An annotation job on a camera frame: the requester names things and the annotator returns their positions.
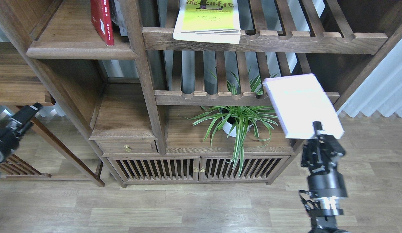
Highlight white curtain right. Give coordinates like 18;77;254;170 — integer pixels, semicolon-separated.
337;39;402;117

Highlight large dark wooden bookshelf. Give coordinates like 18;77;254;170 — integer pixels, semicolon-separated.
0;0;402;187

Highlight brass drawer knob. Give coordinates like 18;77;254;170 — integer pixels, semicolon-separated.
124;145;132;152

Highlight yellow-green paperback book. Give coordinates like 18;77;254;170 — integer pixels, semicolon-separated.
173;0;241;44

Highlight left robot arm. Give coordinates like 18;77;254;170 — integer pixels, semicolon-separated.
0;102;43;163

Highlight wooden side table left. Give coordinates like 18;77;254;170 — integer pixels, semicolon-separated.
0;42;105;187

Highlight upright books on shelf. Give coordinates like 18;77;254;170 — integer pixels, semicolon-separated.
109;0;128;36

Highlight spider plant in white pot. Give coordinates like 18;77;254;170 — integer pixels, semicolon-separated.
187;66;281;177

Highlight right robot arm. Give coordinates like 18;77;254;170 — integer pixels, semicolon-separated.
299;121;348;233

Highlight white lavender paperback book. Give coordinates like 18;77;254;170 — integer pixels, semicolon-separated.
263;73;344;139

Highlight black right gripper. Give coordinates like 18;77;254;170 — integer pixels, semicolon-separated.
301;121;348;199

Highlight red paperback book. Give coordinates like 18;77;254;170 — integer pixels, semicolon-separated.
90;0;114;46

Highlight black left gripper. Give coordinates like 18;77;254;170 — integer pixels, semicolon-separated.
0;102;43;163

